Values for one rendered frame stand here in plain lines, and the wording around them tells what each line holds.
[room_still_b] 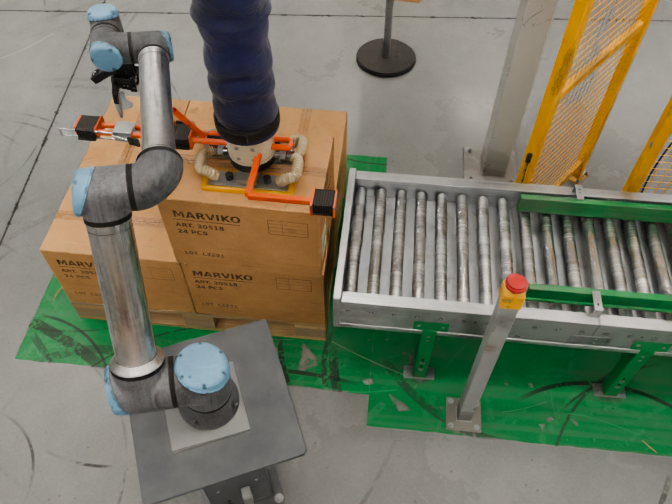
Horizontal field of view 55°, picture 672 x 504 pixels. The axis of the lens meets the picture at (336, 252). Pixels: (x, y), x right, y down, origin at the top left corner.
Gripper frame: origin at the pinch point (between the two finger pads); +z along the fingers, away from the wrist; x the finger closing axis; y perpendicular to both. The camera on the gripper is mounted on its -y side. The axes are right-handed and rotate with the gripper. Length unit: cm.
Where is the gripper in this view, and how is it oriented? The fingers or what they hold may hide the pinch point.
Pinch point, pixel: (126, 103)
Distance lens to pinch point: 238.1
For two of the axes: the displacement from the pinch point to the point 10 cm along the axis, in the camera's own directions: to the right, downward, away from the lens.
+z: 0.0, 5.8, 8.1
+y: 9.9, 0.9, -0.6
